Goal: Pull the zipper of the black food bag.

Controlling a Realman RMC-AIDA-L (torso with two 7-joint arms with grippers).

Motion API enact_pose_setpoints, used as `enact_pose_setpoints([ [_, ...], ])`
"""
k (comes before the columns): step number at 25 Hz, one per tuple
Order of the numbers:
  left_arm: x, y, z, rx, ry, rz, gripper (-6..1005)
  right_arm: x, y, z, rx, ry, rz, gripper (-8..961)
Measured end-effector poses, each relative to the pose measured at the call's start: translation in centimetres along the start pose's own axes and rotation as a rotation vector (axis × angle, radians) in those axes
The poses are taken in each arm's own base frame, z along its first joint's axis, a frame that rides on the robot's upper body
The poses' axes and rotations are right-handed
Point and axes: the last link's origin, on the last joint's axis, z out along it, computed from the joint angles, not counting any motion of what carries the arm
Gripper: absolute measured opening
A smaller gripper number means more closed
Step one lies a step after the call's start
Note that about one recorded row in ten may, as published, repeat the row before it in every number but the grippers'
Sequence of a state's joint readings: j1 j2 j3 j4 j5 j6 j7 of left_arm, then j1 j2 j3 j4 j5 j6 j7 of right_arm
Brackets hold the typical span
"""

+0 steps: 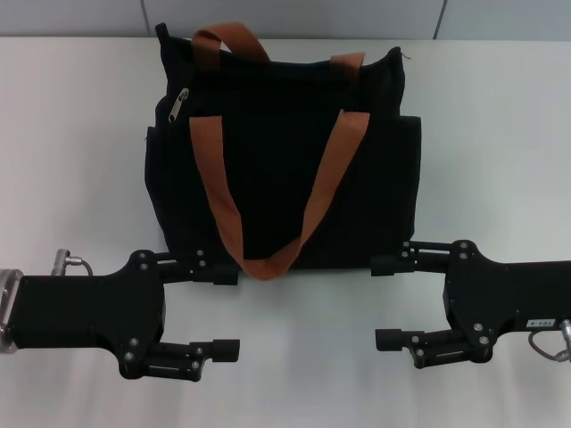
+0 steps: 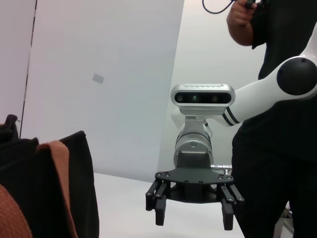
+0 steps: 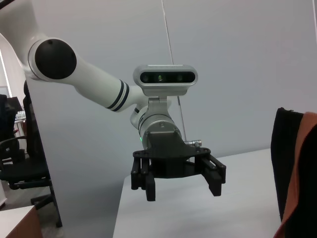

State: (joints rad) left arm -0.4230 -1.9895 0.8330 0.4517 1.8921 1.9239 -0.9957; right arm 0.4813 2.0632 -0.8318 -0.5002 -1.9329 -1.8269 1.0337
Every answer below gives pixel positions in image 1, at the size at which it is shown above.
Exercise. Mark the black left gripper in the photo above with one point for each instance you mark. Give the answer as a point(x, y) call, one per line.
point(89, 312)

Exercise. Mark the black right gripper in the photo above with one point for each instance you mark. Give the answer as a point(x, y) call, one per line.
point(490, 294)

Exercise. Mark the silver metal zipper pull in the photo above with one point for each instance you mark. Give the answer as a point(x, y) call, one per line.
point(177, 106)

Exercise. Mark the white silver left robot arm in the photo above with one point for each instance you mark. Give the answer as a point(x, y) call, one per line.
point(8, 312)

